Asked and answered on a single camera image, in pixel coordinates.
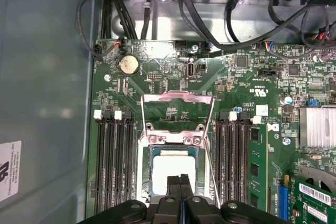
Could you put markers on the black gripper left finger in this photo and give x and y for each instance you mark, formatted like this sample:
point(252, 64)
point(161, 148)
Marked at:
point(168, 208)

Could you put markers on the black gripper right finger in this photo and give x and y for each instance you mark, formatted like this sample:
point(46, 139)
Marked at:
point(195, 211)

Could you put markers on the silver green CPU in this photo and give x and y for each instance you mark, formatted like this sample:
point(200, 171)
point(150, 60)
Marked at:
point(168, 161)

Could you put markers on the metal socket cover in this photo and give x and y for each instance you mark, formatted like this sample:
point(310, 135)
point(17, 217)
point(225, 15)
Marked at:
point(174, 95)

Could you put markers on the CPU socket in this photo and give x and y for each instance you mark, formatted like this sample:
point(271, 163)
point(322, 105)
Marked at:
point(144, 182)

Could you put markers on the green RAM stick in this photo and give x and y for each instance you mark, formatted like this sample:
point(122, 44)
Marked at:
point(258, 155)

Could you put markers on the black fan graphics card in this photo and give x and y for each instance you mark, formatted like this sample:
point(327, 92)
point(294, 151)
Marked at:
point(315, 197)

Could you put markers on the green motherboard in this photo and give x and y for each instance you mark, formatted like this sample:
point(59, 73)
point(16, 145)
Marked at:
point(236, 90)

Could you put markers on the silver finned heatsink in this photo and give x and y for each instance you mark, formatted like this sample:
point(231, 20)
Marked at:
point(317, 127)

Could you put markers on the silver coin cell battery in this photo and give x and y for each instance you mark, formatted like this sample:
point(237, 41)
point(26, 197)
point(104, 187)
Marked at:
point(129, 65)

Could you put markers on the white case label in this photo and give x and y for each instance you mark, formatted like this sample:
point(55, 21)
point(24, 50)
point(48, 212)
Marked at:
point(10, 171)

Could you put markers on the black open PC case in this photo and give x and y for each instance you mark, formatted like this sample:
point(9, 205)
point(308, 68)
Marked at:
point(39, 77)

